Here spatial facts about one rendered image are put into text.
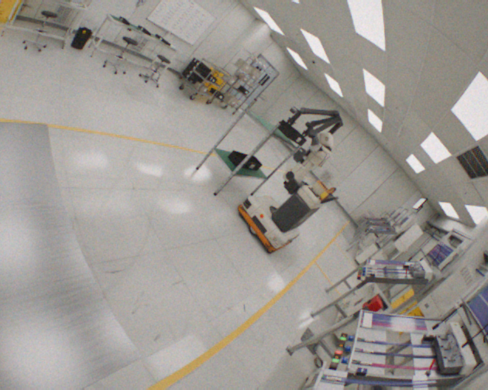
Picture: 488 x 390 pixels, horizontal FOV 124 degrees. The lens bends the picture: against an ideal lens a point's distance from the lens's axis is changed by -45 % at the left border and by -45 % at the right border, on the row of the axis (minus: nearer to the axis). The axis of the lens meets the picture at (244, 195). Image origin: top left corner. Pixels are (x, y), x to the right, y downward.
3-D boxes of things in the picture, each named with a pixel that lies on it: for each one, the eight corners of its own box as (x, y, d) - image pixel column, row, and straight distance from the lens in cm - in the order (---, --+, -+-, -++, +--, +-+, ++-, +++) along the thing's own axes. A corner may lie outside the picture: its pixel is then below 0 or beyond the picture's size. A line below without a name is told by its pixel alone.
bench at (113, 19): (87, 46, 541) (107, 12, 528) (149, 69, 604) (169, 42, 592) (89, 56, 470) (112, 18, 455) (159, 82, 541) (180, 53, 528)
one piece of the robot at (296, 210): (292, 234, 310) (340, 190, 291) (276, 241, 259) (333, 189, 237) (276, 214, 314) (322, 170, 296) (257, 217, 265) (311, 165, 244)
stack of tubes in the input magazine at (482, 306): (491, 342, 142) (527, 304, 147) (466, 303, 179) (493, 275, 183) (494, 354, 151) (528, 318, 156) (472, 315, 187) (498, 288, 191)
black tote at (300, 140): (285, 136, 256) (293, 129, 255) (276, 126, 263) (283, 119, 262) (300, 146, 309) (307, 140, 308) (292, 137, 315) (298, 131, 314)
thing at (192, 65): (176, 76, 715) (192, 56, 706) (187, 81, 744) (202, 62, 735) (187, 87, 667) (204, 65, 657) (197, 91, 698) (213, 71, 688)
